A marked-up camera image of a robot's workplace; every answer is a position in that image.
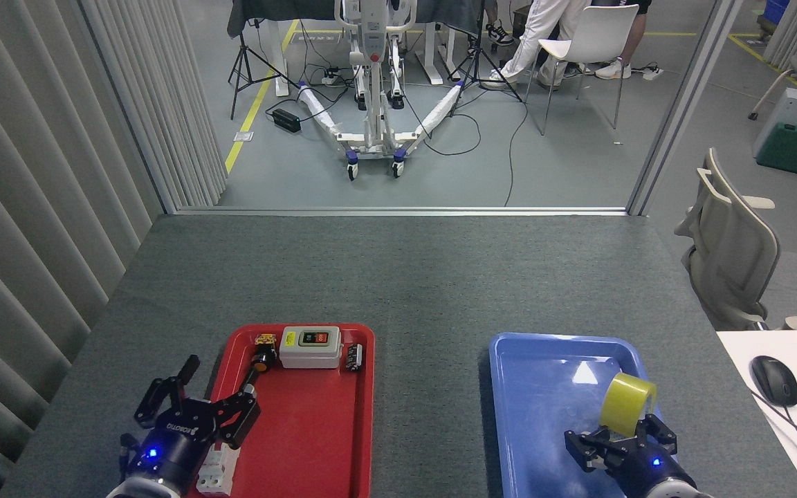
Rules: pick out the white plastic chair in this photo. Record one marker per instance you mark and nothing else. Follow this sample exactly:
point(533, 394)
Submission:
point(602, 34)

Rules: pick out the black computer mouse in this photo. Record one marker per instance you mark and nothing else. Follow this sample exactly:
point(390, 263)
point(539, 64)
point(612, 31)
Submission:
point(774, 380)

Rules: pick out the white desk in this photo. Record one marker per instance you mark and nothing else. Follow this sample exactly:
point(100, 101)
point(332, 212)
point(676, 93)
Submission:
point(737, 353)

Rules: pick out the black tripod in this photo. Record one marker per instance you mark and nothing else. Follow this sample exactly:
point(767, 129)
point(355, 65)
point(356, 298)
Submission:
point(241, 66)
point(476, 62)

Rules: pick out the small black capacitor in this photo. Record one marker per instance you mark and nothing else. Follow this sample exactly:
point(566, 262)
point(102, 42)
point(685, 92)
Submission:
point(353, 357)

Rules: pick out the blue bin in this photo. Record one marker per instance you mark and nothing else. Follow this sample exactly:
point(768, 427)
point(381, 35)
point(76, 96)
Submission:
point(777, 10)

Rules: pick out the grey switch box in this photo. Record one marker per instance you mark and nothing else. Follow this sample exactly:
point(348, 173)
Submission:
point(310, 353)

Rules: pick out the black power adapter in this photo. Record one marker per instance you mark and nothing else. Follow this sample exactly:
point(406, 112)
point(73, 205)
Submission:
point(286, 120)

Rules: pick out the silver frame post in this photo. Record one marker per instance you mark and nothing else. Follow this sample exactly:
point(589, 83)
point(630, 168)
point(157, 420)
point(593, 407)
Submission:
point(682, 111)

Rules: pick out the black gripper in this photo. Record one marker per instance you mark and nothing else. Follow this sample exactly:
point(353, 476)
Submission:
point(651, 470)
point(170, 449)

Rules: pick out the white power strip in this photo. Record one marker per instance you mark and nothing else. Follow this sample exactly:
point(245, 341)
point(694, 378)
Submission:
point(653, 73)
point(329, 78)

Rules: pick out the white circuit breaker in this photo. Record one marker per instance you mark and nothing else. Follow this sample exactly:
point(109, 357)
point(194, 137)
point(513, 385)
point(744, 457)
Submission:
point(215, 477)

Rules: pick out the red plastic tray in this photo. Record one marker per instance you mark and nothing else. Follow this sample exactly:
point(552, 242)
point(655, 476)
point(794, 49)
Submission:
point(315, 429)

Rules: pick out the yellow tape roll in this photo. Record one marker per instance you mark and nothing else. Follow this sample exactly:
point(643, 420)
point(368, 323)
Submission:
point(623, 401)

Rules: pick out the blue plastic tray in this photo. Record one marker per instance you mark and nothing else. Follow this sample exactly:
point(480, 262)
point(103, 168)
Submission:
point(544, 387)

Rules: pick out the person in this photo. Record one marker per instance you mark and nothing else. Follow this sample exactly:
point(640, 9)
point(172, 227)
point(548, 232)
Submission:
point(537, 34)
point(620, 68)

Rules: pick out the beige office chair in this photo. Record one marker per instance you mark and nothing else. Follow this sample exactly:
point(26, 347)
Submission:
point(734, 263)

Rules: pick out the black orange push button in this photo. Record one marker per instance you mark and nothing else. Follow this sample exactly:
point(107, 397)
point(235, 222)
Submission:
point(263, 358)

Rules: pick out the white wheeled stand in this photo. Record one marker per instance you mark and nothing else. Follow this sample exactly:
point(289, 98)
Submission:
point(373, 104)

